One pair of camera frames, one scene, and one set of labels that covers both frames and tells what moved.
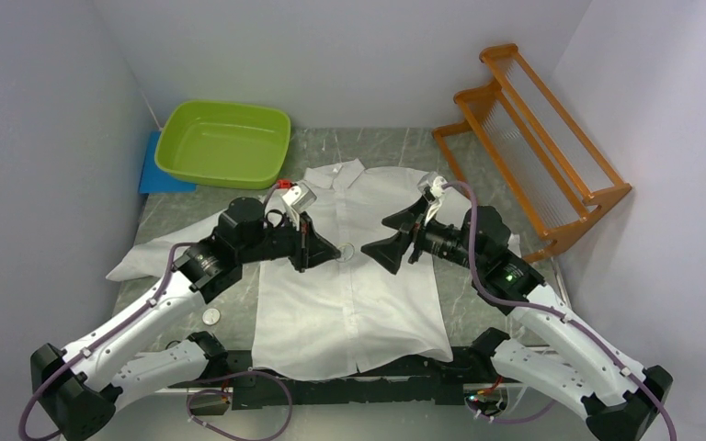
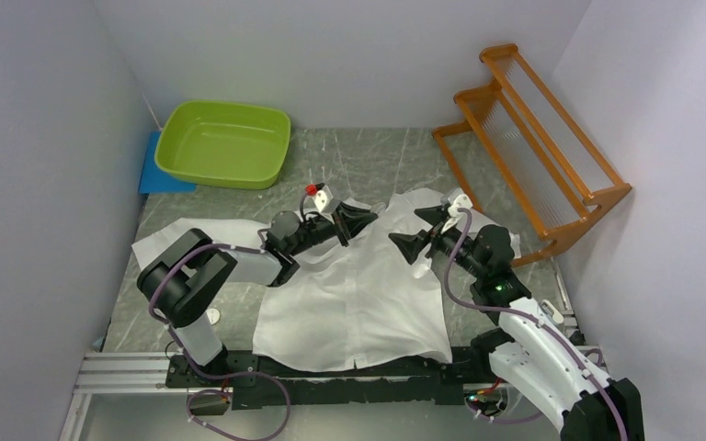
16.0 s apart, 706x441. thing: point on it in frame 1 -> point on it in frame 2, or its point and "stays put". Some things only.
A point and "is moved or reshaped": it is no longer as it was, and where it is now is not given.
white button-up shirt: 353,310 is moved or reshaped
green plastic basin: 224,144 stays put
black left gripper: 310,249 -> 342,222
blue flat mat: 155,180 stays put
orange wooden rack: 526,158 stays put
